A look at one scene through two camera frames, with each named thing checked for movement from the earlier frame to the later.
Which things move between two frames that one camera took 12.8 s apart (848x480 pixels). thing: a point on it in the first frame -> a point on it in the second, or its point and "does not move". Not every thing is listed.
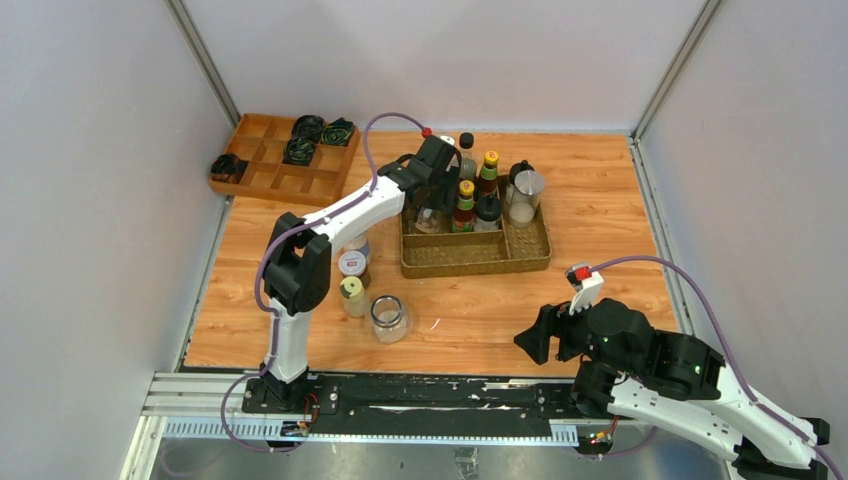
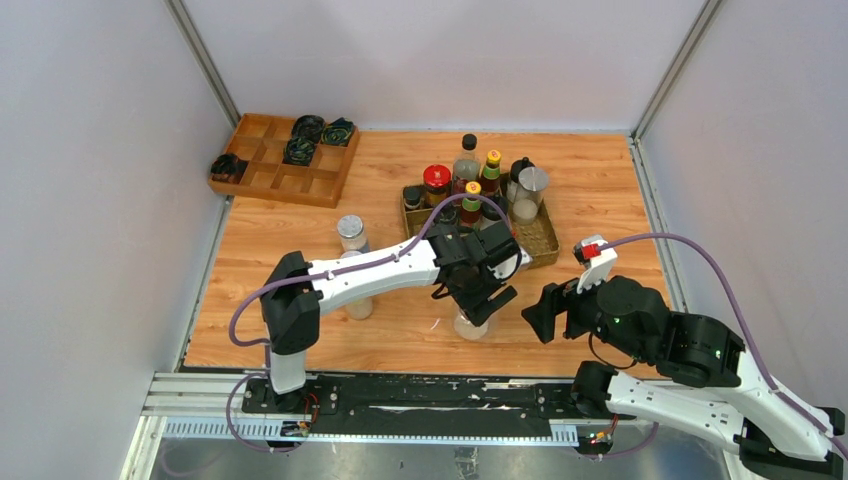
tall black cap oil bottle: [468, 165] does not move
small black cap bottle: [428, 220] -> [447, 215]
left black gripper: [444, 199] -> [479, 308]
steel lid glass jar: [528, 185] does not move
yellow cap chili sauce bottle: [488, 181] does not move
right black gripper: [552, 320] -> [553, 300]
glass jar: [390, 319] -> [466, 329]
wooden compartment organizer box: [261, 139] does not move
